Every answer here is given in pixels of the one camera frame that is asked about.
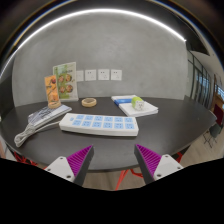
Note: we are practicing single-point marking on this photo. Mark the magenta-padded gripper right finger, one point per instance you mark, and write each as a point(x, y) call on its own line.
point(165, 165)

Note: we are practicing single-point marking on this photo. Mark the blue and white booklet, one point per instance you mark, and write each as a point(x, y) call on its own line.
point(121, 99)

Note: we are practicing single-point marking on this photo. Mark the black-framed glass partition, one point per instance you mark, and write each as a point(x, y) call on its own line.
point(203, 80)

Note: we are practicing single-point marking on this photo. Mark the green and white charger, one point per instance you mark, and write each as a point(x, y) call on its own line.
point(137, 103)

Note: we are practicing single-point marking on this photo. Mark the red metal table base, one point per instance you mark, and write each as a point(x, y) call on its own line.
point(125, 175)

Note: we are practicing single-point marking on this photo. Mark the curved white light strip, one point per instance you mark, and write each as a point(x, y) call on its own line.
point(100, 10)

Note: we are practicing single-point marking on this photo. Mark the green menu sign stand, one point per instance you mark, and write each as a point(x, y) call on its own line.
point(66, 80)

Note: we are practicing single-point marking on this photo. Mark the white power strip, blue sockets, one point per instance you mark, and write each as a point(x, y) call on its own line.
point(100, 125)

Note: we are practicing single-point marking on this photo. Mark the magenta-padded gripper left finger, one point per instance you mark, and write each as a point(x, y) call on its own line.
point(61, 166)

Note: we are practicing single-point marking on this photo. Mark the white wall socket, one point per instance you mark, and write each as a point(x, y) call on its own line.
point(80, 75)
point(103, 74)
point(90, 75)
point(116, 74)

